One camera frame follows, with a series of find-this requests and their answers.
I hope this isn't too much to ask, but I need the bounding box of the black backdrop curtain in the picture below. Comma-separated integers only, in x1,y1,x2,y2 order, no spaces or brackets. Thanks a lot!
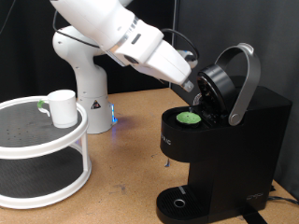
0,0,176,102

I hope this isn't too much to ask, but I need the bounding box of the black robot camera cable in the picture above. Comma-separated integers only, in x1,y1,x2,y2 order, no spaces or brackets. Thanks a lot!
51,8,201,64

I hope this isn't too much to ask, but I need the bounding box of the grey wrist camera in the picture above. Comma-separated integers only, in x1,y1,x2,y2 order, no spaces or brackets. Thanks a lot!
177,49,199,70

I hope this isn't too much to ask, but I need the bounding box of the green-lidded coffee pod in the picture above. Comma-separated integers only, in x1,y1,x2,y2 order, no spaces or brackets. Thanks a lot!
176,111,202,126

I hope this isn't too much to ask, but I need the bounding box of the black machine power cable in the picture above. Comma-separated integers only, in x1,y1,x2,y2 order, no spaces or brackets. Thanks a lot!
267,195,299,206

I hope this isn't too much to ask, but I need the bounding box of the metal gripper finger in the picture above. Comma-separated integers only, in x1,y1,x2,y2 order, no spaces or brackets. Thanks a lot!
181,79,195,93

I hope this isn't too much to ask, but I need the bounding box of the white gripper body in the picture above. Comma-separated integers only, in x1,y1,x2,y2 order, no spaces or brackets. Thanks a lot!
120,19,193,87

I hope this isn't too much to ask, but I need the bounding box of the black Keurig coffee machine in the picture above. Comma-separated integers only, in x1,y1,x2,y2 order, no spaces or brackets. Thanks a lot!
155,42,293,224

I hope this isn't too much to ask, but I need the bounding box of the black tape strap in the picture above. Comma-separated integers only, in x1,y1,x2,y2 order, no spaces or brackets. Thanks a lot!
239,204,269,224

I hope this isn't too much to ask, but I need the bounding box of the white mug green-taped handle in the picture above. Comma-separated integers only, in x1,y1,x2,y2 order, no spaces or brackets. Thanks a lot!
36,89,78,129

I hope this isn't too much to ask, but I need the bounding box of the white two-tier turntable shelf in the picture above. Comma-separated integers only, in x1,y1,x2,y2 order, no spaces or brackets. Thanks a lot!
0,94,93,209

